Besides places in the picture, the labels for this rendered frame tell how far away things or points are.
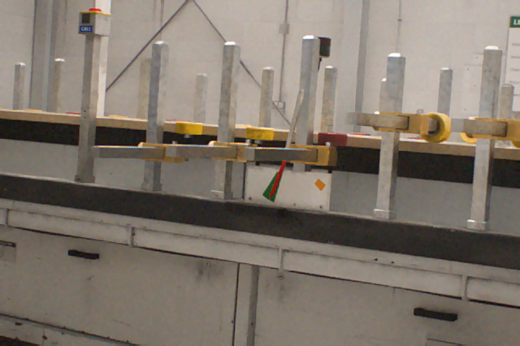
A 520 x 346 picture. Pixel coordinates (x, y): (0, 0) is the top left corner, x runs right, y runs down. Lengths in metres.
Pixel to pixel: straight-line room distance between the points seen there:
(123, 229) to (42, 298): 0.66
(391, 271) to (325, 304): 0.41
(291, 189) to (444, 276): 0.47
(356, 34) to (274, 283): 7.57
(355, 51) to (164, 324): 7.41
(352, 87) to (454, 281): 7.97
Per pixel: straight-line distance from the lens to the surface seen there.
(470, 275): 2.52
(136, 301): 3.35
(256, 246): 2.80
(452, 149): 2.69
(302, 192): 2.68
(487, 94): 2.48
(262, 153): 2.42
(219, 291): 3.15
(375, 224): 2.56
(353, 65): 10.45
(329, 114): 3.88
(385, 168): 2.57
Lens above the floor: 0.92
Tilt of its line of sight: 3 degrees down
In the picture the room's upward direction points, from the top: 4 degrees clockwise
